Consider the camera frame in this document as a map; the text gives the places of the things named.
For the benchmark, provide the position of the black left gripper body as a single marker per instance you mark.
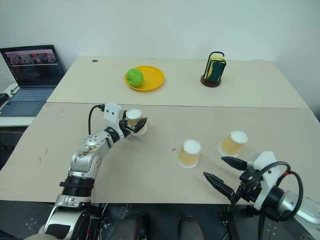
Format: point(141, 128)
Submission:
point(126, 130)

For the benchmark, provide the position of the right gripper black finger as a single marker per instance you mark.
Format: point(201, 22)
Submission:
point(236, 163)
point(220, 185)

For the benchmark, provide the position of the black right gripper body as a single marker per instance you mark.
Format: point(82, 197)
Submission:
point(250, 187)

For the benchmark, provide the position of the tan paper cup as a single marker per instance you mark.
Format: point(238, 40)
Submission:
point(133, 117)
point(233, 145)
point(189, 153)

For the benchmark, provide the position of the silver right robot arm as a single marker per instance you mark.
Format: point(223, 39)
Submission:
point(287, 202)

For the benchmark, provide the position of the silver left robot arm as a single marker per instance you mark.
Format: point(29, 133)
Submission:
point(85, 160)

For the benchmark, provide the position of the green apple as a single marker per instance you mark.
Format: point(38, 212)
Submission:
point(135, 78)

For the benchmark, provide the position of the yellow plastic plate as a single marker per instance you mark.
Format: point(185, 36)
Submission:
point(153, 77)

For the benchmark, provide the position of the sponge in black holder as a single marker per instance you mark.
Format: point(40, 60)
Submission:
point(210, 83)

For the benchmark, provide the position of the yellow and green sponge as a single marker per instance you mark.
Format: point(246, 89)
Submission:
point(218, 71)

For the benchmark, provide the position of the open blue laptop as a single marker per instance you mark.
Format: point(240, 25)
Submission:
point(30, 75)

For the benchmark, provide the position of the black object beside laptop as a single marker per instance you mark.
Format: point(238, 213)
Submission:
point(3, 98)

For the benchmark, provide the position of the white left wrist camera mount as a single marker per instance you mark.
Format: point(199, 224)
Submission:
point(112, 113)

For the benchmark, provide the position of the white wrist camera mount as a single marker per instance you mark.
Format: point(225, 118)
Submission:
point(112, 113)
point(267, 162)

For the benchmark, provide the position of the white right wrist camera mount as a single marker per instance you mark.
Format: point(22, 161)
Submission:
point(267, 162)

